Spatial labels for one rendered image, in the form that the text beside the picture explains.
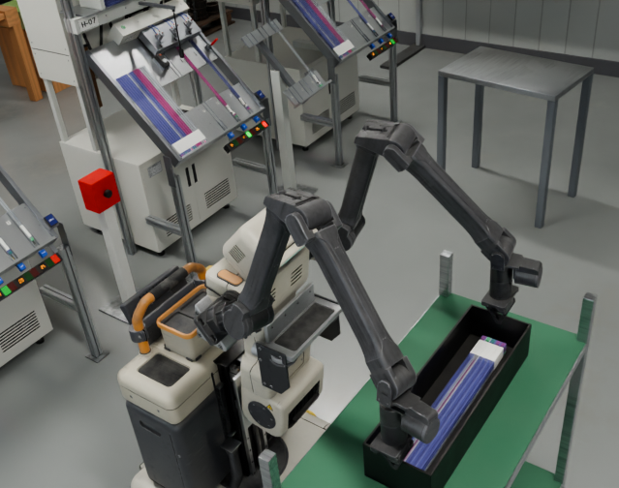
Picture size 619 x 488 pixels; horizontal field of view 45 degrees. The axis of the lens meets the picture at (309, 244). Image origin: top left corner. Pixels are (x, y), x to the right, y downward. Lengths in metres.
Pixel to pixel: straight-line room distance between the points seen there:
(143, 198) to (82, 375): 1.02
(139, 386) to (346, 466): 0.79
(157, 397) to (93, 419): 1.19
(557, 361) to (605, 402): 1.29
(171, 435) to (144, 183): 1.95
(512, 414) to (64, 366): 2.40
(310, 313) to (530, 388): 0.62
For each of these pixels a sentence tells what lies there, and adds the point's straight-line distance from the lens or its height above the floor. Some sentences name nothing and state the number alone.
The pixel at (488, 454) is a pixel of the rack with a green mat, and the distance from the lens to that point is 1.87.
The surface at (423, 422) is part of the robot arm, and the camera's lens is 1.53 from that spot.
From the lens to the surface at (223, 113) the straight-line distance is 4.04.
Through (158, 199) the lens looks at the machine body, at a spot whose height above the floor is 0.37.
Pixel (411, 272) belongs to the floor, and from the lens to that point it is 3.99.
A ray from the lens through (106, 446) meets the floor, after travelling 3.34.
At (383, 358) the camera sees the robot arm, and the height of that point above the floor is 1.35.
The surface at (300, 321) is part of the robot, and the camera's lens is 2.09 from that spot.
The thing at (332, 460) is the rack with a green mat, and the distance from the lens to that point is 1.85.
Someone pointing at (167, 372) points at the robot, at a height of 0.81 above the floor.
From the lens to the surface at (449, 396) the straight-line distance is 1.93.
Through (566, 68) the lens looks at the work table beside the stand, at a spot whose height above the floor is 0.80.
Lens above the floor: 2.38
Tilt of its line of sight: 34 degrees down
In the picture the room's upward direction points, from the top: 6 degrees counter-clockwise
